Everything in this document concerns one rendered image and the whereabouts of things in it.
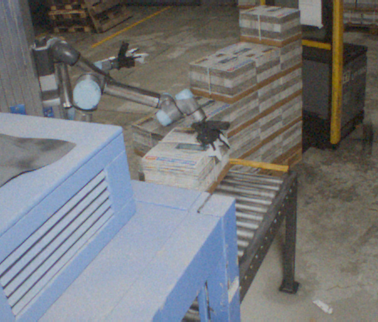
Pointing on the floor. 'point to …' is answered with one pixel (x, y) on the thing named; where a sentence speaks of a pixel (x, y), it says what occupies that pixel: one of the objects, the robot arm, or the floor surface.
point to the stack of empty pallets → (70, 16)
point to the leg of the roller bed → (290, 245)
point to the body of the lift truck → (315, 59)
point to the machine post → (207, 203)
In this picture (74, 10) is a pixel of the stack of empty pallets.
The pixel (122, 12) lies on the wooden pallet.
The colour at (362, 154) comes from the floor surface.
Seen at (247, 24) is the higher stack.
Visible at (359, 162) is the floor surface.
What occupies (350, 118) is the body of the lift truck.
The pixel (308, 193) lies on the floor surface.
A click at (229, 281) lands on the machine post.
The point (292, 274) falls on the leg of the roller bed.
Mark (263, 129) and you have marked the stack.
